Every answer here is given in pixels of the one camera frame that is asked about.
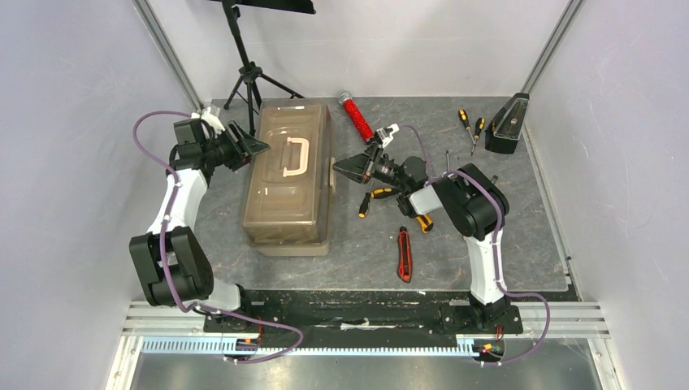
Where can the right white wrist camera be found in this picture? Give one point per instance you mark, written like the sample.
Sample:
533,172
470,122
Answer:
384,136

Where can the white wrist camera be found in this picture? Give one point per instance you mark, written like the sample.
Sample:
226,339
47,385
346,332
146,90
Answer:
384,136
210,114

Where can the yellow black screwdriver large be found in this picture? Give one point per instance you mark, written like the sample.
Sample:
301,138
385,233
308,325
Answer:
382,193

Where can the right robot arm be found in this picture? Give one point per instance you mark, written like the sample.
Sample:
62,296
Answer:
475,206

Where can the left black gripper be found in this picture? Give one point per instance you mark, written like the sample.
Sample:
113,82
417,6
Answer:
246,146

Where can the red glitter flashlight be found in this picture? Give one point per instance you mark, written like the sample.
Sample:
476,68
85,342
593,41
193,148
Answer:
363,128

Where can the yellow black screwdriver far left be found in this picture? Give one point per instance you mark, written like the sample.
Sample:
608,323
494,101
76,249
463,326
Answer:
464,119

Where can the yellow black screwdriver small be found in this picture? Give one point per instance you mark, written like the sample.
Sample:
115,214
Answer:
365,204

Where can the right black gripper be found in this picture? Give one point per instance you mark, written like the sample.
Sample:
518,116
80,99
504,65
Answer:
369,167

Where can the black clear-lid tool case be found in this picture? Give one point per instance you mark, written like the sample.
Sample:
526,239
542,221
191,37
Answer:
504,130

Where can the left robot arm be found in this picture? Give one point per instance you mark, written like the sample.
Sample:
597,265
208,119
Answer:
171,265

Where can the translucent brown plastic toolbox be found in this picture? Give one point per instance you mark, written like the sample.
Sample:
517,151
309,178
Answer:
288,203

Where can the yellow black screwdriver far right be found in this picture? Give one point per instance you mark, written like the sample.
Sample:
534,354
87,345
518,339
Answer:
478,128

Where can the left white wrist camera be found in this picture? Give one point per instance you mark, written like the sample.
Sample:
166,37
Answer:
210,114

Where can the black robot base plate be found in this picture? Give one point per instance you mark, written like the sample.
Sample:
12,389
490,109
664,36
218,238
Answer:
350,317

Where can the red black utility knife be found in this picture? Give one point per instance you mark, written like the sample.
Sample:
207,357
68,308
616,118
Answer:
405,261

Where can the aluminium frame rail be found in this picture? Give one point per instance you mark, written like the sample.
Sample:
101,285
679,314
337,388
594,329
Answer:
162,348

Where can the black camera tripod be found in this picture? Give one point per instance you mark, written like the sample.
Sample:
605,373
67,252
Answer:
250,71

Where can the orange black utility knife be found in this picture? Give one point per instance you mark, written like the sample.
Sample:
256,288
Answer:
425,222

